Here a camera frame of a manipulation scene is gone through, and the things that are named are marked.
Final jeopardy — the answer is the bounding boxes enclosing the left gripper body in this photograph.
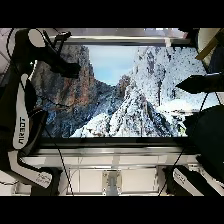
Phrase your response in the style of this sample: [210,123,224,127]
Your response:
[46,49,82,80]

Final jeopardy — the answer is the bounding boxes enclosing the dark blue pants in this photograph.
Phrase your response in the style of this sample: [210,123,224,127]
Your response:
[182,104,224,184]

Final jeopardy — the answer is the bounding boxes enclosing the brown clothes hanger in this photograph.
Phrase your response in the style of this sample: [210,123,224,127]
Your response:
[195,31,224,62]

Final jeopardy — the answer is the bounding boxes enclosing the white garment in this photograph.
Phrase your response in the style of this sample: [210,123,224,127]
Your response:
[197,28,224,73]

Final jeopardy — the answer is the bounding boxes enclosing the dark blue garment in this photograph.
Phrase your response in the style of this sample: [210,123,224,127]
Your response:
[207,43,224,74]

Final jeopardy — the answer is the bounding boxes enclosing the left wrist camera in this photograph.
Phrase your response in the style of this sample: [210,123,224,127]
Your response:
[52,30,73,54]

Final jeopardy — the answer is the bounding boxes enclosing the black cable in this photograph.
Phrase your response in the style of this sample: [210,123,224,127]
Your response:
[158,92,210,196]
[42,125,74,196]

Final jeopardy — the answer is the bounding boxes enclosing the silver frame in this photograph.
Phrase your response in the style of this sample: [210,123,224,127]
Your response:
[0,33,224,196]

